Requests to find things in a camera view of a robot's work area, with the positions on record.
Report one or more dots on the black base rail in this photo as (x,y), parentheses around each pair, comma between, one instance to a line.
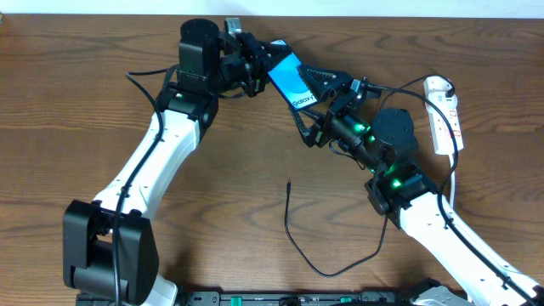
(427,292)

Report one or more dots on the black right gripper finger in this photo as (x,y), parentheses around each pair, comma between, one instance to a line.
(324,83)
(313,135)

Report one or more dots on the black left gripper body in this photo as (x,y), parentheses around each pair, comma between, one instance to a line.
(258,62)

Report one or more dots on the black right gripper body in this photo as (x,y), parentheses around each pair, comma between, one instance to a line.
(330,110)

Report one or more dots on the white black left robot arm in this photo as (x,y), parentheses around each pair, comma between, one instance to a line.
(109,249)

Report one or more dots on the white power strip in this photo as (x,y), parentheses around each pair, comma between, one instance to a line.
(440,92)

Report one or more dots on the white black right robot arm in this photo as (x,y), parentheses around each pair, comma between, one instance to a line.
(399,189)

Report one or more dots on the blue Galaxy smartphone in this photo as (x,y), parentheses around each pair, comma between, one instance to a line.
(289,84)

